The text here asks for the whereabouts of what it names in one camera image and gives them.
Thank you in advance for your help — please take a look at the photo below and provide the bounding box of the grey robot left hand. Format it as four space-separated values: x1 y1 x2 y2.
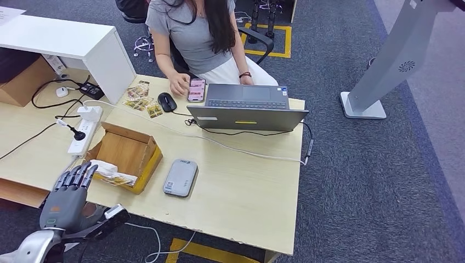
39 161 109 233

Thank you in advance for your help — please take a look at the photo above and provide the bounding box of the person's right hand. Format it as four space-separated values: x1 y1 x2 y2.
168 72 191 97

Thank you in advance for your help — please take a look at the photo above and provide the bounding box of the colourful card stack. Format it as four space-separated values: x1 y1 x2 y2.
122 96 154 112
126 80 150 99

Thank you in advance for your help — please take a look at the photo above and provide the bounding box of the background person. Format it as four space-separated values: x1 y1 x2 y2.
115 0 150 23

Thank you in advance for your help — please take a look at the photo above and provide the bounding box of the pink smartphone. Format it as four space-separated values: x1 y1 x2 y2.
186 78 207 104

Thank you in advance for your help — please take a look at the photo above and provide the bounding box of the black computer mouse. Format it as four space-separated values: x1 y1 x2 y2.
157 92 178 113

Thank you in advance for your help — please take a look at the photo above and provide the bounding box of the grey laptop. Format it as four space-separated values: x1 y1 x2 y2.
186 83 310 133

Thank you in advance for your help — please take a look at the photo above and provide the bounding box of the black office chair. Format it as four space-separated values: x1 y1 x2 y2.
168 27 275 73

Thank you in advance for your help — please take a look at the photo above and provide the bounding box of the white crumpled cloth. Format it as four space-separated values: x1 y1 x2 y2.
89 159 139 186

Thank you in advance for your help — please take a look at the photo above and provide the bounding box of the white power strip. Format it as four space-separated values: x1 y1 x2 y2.
67 119 98 158

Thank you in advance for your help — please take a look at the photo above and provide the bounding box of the black power plug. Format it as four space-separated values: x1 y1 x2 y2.
55 119 87 142

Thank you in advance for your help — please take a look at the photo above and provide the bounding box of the yellow open cardboard box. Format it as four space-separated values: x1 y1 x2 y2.
85 121 164 195

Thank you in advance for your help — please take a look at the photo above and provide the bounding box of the black power adapter brick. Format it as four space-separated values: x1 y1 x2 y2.
78 82 105 101

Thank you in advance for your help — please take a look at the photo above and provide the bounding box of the dark usb adapter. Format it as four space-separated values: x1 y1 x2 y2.
304 139 315 167

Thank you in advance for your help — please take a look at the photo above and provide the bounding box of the white charger plug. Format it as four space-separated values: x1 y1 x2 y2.
77 105 104 123

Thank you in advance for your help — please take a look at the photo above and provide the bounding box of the white labelled packet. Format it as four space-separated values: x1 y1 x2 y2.
41 53 67 76

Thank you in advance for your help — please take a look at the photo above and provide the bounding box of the brown cardboard box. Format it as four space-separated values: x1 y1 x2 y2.
0 55 58 108

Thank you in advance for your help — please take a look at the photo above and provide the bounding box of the white cabinet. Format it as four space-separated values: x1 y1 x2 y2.
0 7 137 106

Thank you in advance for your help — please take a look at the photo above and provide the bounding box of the grey kiosk stand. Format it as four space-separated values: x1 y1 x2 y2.
339 0 465 120

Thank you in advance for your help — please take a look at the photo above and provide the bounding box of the white paper sheet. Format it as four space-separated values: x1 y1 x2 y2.
0 6 27 27

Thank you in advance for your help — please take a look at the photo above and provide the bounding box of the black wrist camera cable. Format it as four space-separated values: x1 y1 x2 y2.
75 239 92 263

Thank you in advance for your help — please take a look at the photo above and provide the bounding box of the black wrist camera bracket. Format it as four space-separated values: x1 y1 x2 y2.
63 204 131 243

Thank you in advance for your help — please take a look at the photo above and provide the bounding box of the black laptop cable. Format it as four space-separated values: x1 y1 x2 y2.
171 111 314 143

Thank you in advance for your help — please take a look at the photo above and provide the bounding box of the thin white desk cable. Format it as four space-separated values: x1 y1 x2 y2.
82 100 307 167

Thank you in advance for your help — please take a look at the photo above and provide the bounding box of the black plug cable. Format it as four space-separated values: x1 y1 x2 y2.
0 115 81 161

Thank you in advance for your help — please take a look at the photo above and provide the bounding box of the black looped cable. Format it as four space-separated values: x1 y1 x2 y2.
31 75 92 110

